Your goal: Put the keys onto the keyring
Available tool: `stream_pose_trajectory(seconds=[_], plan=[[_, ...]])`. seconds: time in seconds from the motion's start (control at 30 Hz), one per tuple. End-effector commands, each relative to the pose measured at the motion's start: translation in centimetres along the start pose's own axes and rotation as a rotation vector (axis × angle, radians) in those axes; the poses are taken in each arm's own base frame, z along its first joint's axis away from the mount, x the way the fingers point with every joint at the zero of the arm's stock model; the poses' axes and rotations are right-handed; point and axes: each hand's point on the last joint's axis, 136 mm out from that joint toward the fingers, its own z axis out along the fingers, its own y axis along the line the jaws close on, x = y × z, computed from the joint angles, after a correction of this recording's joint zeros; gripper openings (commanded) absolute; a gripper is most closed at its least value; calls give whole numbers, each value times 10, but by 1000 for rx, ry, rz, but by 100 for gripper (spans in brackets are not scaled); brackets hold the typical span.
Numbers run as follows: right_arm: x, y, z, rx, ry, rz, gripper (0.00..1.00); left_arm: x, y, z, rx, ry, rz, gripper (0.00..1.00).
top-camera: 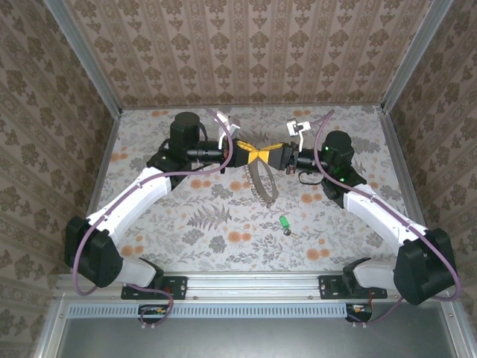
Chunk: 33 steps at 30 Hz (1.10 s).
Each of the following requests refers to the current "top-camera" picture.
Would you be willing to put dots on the small silver key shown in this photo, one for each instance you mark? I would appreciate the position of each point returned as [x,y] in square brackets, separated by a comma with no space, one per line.
[287,232]

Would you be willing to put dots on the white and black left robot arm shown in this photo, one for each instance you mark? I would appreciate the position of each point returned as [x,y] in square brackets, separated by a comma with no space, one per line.
[130,201]

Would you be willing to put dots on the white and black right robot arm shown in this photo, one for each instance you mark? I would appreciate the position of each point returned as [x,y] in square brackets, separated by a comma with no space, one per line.
[376,212]

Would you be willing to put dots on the floral table mat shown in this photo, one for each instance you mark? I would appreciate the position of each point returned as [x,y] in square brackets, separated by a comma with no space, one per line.
[223,242]

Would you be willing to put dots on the grey metal panel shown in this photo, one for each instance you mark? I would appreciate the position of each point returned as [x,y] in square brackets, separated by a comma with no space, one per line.
[242,339]

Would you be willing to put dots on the aluminium back rail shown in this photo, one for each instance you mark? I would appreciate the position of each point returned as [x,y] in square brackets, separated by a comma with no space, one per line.
[261,107]

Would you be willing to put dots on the aluminium side rail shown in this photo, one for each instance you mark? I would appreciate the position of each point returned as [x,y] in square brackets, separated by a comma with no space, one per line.
[108,149]
[394,149]

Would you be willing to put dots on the aluminium corner post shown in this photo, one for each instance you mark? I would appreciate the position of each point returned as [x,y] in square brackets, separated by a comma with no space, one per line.
[413,56]
[85,59]

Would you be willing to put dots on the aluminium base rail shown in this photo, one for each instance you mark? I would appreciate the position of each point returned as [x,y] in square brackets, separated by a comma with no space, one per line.
[253,287]

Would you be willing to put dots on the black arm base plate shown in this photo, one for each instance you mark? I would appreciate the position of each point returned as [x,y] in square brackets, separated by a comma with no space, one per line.
[179,287]
[329,287]

